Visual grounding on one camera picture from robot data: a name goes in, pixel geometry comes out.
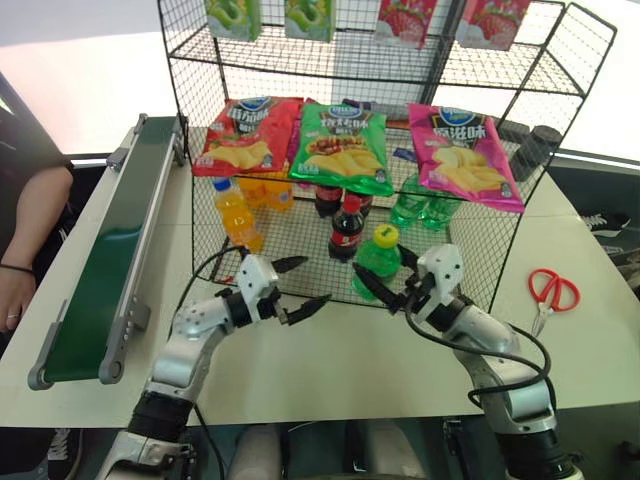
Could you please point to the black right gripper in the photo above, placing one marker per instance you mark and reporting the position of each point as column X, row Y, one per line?
column 417, row 290

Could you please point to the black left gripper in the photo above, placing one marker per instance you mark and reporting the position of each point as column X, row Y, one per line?
column 270, row 302

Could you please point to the green soda bottle yellow cap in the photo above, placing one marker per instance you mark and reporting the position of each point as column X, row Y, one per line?
column 377, row 257

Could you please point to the person's bare forearm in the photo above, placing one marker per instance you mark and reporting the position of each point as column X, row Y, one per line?
column 35, row 215

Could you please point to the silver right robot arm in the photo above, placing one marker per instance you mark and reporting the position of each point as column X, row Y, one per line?
column 495, row 350

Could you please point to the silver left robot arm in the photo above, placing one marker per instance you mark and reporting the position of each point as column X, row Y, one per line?
column 192, row 325

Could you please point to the green conveyor belt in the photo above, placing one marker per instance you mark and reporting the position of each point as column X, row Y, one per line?
column 107, row 260

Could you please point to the person's bare hand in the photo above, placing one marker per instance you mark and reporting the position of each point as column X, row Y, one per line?
column 15, row 300

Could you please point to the cola bottle red cap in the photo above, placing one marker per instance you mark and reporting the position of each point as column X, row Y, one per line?
column 345, row 230
column 327, row 200

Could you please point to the orange soda bottle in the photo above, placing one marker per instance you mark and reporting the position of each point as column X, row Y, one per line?
column 237, row 215
column 251, row 192
column 280, row 195

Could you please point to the blue small package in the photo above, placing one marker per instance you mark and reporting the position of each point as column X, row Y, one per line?
column 404, row 154

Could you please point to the green chip bag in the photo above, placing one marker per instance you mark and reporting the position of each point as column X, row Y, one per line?
column 342, row 150

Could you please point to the pink chip bag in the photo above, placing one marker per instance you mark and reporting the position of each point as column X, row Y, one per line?
column 462, row 155

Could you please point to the red chip bag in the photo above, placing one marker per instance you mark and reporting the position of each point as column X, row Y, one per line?
column 245, row 140

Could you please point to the grey rounded shape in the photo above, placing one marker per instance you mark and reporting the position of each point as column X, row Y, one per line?
column 255, row 455

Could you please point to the black cylindrical container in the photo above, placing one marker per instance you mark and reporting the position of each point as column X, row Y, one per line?
column 535, row 152

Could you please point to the black white sneaker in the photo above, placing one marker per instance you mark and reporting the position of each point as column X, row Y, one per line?
column 607, row 222
column 62, row 450

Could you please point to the strawberry juice carton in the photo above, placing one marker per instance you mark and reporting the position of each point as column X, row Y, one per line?
column 492, row 22
column 405, row 20

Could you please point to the green juice carton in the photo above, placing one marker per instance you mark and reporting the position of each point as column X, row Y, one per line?
column 307, row 17
column 232, row 17

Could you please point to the black wrist band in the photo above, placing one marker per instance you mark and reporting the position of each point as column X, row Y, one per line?
column 17, row 268

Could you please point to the person's black shirt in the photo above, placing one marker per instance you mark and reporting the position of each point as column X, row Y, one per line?
column 20, row 140

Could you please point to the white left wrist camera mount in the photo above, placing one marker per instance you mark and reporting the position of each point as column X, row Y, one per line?
column 255, row 280

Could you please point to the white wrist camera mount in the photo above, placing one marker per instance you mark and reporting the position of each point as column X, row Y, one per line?
column 445, row 270
column 255, row 280

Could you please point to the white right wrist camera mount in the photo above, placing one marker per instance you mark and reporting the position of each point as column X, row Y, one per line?
column 445, row 270

